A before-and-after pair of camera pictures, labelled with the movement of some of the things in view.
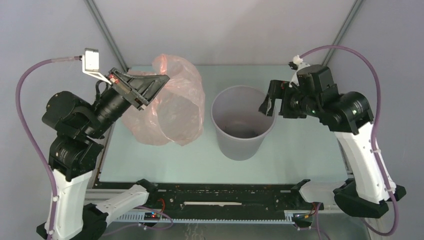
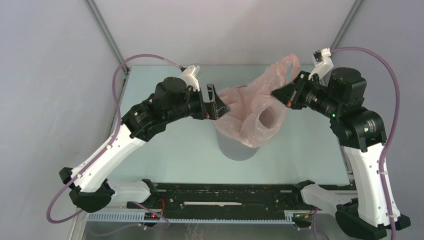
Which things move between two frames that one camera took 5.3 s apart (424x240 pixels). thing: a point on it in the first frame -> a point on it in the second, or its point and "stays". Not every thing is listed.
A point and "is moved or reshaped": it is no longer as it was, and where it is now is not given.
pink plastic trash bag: x=175 y=114 is moved or reshaped
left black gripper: x=140 y=89 -> x=215 y=108
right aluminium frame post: x=344 y=29 stays
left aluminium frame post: x=95 y=12 stays
